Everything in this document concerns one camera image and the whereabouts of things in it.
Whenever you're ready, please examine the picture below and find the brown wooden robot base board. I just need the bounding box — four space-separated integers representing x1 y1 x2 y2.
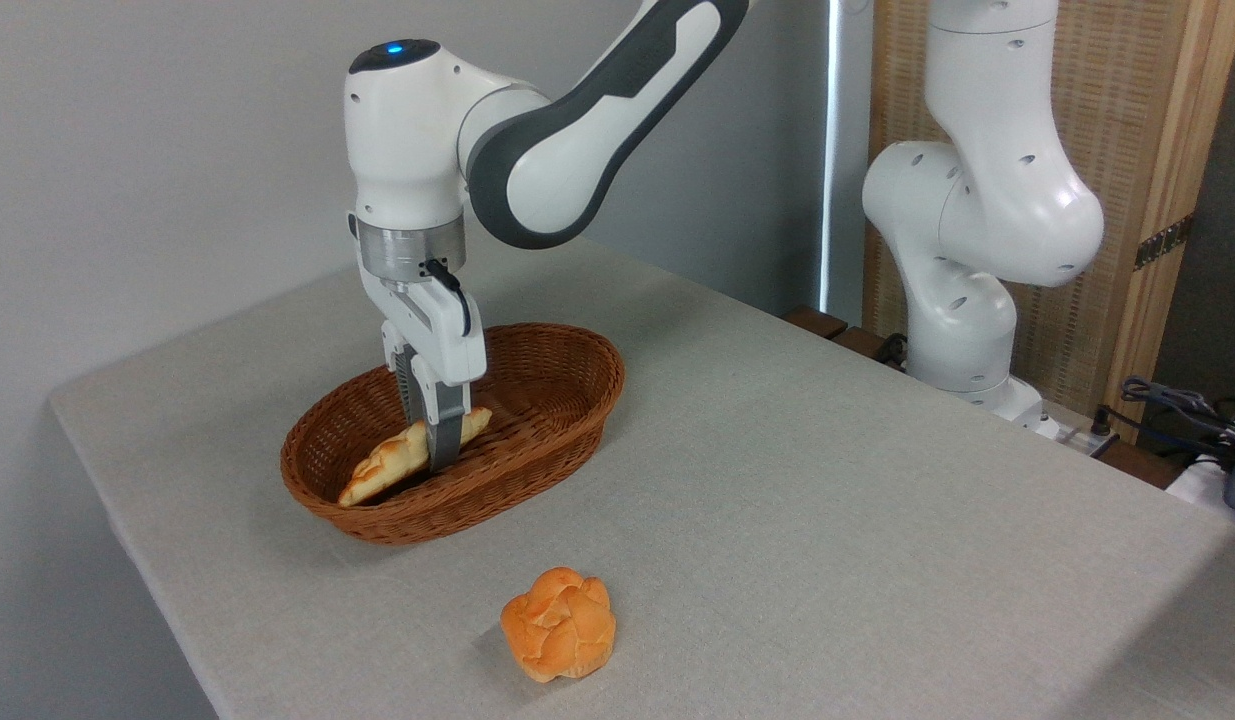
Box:
782 305 1188 491

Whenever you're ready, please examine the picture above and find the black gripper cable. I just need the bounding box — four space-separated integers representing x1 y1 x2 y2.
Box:
423 258 473 338

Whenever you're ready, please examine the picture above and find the wooden rattan folding screen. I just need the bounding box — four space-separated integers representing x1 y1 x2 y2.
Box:
862 0 1235 443

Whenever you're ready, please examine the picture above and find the round orange bread roll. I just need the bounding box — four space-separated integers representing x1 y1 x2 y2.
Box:
500 567 618 684

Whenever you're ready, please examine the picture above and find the long braided bread loaf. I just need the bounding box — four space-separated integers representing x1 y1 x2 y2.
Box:
338 406 494 508

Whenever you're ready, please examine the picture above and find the white power strip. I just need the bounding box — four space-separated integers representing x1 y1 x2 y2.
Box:
1045 400 1120 459

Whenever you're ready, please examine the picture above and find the grey tablecloth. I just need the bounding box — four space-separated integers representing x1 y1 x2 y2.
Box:
50 235 1235 720

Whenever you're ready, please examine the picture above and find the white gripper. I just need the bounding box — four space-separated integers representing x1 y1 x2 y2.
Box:
356 262 488 474

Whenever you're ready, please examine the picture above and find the brown wicker oval basket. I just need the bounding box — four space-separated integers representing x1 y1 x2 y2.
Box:
280 322 626 546

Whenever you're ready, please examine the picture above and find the metal screen hinge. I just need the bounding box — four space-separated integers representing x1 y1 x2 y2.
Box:
1134 213 1195 272

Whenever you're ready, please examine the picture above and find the bundle of dark cables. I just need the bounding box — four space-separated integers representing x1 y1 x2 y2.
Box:
1092 375 1235 463

